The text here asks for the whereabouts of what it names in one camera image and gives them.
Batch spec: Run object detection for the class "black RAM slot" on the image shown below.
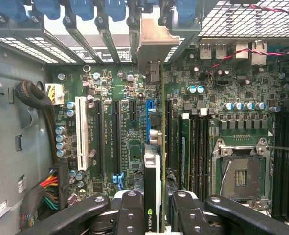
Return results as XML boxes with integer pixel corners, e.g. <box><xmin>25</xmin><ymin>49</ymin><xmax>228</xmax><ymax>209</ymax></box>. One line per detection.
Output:
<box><xmin>191</xmin><ymin>115</ymin><xmax>197</xmax><ymax>196</ymax></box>
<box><xmin>202</xmin><ymin>115</ymin><xmax>210</xmax><ymax>202</ymax></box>
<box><xmin>197</xmin><ymin>115</ymin><xmax>203</xmax><ymax>200</ymax></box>

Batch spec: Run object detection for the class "CPU socket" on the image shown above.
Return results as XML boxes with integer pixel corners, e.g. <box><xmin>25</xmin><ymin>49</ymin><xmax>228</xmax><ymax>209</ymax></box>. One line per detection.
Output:
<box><xmin>211</xmin><ymin>137</ymin><xmax>274</xmax><ymax>212</ymax></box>

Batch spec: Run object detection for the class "installed RAM stick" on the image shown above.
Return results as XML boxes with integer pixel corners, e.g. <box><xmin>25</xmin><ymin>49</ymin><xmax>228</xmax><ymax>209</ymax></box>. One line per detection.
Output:
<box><xmin>178</xmin><ymin>113</ymin><xmax>192</xmax><ymax>188</ymax></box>

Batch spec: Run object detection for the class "black main power connector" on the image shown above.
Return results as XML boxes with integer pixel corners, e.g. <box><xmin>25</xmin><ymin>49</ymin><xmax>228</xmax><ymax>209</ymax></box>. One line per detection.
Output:
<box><xmin>50</xmin><ymin>162</ymin><xmax>68</xmax><ymax>209</ymax></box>

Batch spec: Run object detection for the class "long black expansion slot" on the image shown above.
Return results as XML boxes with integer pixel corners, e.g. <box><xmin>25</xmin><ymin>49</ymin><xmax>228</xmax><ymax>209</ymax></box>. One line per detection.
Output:
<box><xmin>111</xmin><ymin>99</ymin><xmax>124</xmax><ymax>191</ymax></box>
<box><xmin>165</xmin><ymin>99</ymin><xmax>173</xmax><ymax>170</ymax></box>
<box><xmin>96</xmin><ymin>99</ymin><xmax>104</xmax><ymax>177</ymax></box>

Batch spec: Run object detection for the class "white expansion slot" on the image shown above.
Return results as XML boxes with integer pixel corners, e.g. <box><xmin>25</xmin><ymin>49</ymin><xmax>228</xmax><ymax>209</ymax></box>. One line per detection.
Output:
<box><xmin>75</xmin><ymin>96</ymin><xmax>89</xmax><ymax>171</ymax></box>

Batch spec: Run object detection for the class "short black expansion slot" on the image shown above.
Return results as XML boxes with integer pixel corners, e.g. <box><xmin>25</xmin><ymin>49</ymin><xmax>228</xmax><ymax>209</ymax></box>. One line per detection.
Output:
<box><xmin>129</xmin><ymin>99</ymin><xmax>138</xmax><ymax>123</ymax></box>

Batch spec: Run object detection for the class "blue expansion slot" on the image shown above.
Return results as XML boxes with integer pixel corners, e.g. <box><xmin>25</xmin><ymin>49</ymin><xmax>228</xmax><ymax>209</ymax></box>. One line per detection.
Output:
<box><xmin>146</xmin><ymin>98</ymin><xmax>160</xmax><ymax>145</ymax></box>

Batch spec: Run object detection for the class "thin metal locking lever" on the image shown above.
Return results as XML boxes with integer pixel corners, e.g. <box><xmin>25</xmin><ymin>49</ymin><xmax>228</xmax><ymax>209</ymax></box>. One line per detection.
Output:
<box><xmin>265</xmin><ymin>145</ymin><xmax>289</xmax><ymax>152</ymax></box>

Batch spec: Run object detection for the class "green motherboard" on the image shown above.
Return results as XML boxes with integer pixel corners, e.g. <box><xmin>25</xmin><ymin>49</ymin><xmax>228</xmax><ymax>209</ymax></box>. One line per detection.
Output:
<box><xmin>45</xmin><ymin>40</ymin><xmax>289</xmax><ymax>221</ymax></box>

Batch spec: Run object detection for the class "white power connector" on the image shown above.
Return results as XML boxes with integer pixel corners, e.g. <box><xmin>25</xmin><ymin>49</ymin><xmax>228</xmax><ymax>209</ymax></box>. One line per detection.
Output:
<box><xmin>45</xmin><ymin>83</ymin><xmax>65</xmax><ymax>106</ymax></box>

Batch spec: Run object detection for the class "black open PC case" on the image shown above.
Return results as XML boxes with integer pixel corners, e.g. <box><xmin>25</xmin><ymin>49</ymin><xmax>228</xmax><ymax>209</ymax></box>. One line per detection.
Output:
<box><xmin>0</xmin><ymin>0</ymin><xmax>289</xmax><ymax>235</ymax></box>

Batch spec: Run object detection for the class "silver motherboard port housing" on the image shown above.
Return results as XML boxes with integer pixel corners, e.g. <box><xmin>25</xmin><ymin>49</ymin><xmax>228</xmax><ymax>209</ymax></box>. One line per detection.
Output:
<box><xmin>234</xmin><ymin>41</ymin><xmax>250</xmax><ymax>60</ymax></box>
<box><xmin>250</xmin><ymin>40</ymin><xmax>268</xmax><ymax>66</ymax></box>
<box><xmin>199</xmin><ymin>43</ymin><xmax>212</xmax><ymax>60</ymax></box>
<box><xmin>213</xmin><ymin>43</ymin><xmax>227</xmax><ymax>60</ymax></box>

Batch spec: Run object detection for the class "coloured power wire bundle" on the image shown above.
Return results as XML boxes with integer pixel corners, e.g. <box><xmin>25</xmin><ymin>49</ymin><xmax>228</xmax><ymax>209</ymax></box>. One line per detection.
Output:
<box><xmin>19</xmin><ymin>171</ymin><xmax>62</xmax><ymax>231</ymax></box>

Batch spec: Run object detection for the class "black braided cable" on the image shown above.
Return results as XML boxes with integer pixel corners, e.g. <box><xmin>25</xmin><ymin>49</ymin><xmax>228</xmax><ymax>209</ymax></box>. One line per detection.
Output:
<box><xmin>14</xmin><ymin>80</ymin><xmax>58</xmax><ymax>164</ymax></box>

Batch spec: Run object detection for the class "red and black twisted wire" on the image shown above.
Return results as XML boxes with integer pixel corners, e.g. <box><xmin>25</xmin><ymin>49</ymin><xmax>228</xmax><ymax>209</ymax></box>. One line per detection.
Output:
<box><xmin>204</xmin><ymin>3</ymin><xmax>289</xmax><ymax>74</ymax></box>

